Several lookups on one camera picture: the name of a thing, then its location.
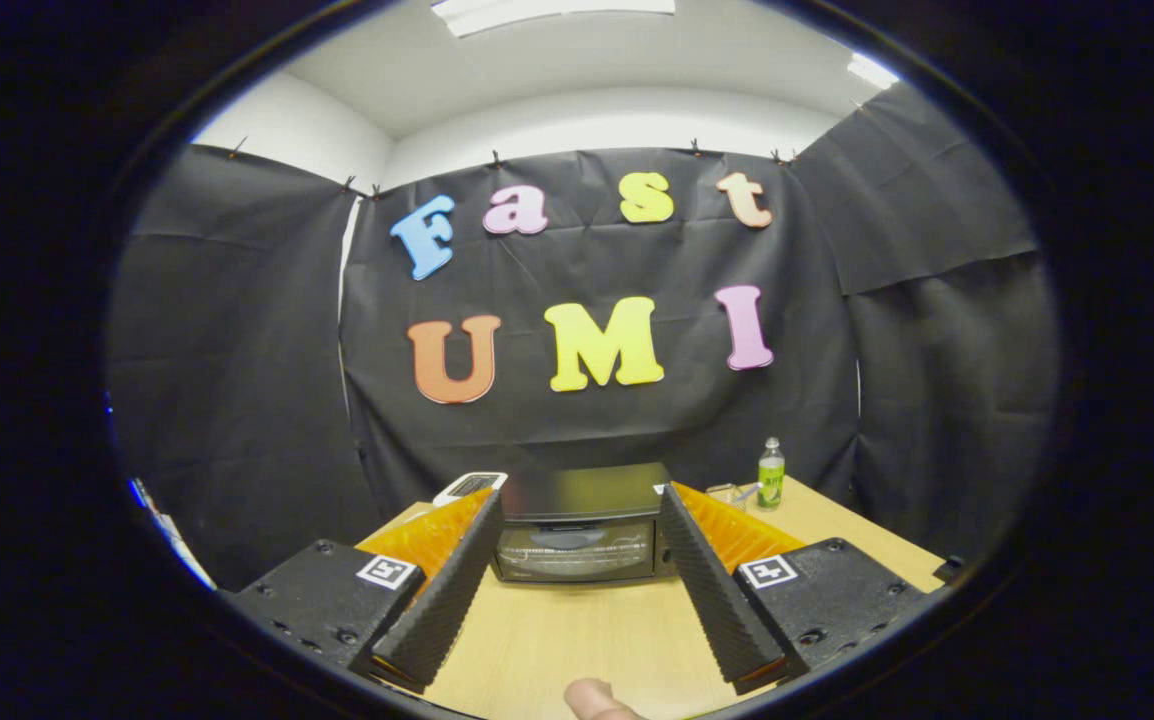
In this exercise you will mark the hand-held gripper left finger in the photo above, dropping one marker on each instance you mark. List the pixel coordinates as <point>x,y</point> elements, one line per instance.
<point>442,610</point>

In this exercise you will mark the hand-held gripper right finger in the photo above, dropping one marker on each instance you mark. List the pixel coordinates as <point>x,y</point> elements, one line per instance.
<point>722,610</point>

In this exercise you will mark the black toaster oven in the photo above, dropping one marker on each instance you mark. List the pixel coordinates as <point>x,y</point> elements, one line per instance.
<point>582,495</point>

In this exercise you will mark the clear plastic cup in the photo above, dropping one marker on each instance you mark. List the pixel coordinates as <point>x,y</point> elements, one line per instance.
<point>729,495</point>

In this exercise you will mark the white electronic device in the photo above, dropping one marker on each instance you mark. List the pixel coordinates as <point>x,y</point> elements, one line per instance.
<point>467,487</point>

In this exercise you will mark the green drink bottle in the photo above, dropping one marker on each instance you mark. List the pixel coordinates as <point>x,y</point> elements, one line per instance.
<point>771,480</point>

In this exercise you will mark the small ceiling light panel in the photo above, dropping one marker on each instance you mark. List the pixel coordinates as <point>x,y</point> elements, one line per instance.
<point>872,72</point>

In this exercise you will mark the long ceiling light panel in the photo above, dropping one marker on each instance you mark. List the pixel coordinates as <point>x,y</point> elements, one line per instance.
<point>552,12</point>

